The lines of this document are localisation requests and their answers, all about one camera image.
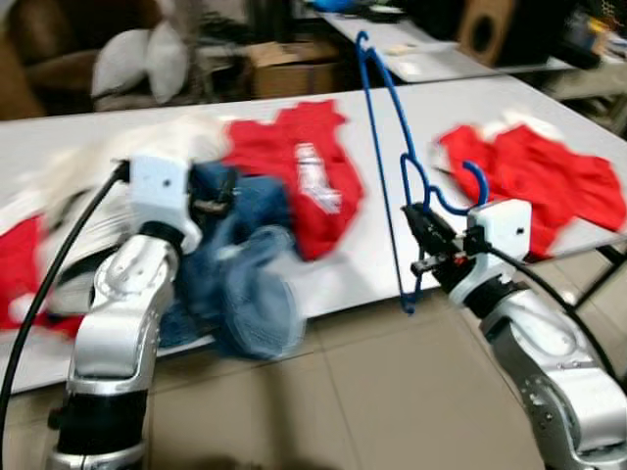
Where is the red shirt with white print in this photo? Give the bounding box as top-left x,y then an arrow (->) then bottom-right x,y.
223,98 -> 365,263

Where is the small white garment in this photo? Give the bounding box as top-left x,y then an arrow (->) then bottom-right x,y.
470,110 -> 550,138

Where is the blue clothes hanger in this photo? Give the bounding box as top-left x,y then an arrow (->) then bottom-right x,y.
355,29 -> 491,316

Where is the plain red shirt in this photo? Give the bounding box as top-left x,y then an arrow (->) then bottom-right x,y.
436,119 -> 627,260

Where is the white side table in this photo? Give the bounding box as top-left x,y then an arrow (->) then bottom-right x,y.
318,8 -> 579,84

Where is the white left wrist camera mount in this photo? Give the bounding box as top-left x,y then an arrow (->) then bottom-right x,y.
127,152 -> 207,251

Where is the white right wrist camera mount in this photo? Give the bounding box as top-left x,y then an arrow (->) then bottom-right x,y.
446,199 -> 535,305

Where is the black device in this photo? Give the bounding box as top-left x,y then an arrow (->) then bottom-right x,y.
362,5 -> 405,23

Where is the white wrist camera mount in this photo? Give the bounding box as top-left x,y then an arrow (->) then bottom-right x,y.
127,152 -> 207,251
446,199 -> 535,305

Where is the wooden black speaker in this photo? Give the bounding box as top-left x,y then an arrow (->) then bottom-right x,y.
456,0 -> 589,70

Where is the black table leg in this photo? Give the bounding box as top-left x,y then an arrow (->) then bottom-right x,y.
563,240 -> 627,314

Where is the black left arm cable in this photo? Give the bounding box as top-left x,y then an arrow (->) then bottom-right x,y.
0,160 -> 133,432

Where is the brown armchair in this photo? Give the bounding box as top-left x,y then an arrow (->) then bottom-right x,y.
0,0 -> 168,118

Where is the grey pillow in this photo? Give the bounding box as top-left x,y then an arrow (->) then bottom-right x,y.
90,27 -> 153,99
145,22 -> 190,104

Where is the brown cardboard box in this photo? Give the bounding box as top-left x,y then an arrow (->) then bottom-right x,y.
245,39 -> 344,99

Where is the red cloth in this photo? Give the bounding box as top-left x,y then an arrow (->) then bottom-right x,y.
0,217 -> 79,339

